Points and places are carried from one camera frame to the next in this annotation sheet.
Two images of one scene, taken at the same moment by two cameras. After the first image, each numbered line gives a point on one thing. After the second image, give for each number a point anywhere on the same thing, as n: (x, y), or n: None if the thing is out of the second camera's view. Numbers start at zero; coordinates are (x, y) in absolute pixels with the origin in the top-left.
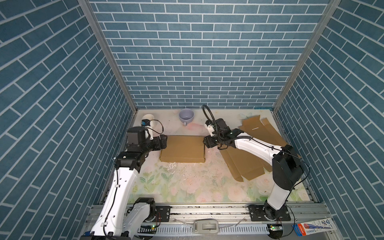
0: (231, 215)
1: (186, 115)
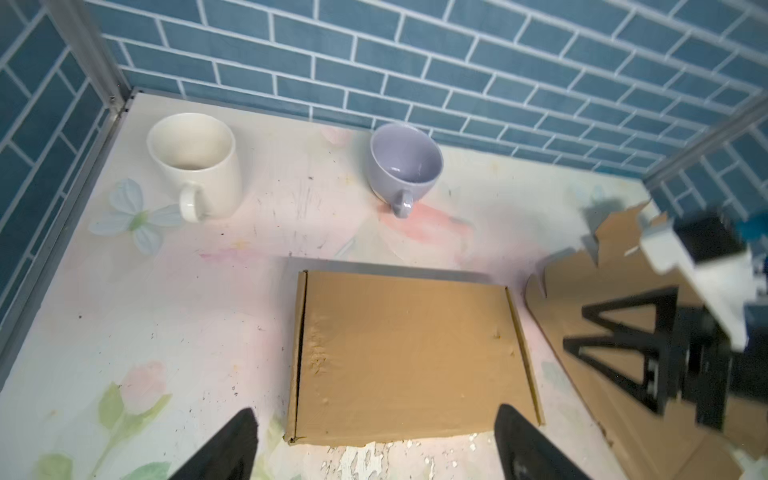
0: None
1: (404, 161)
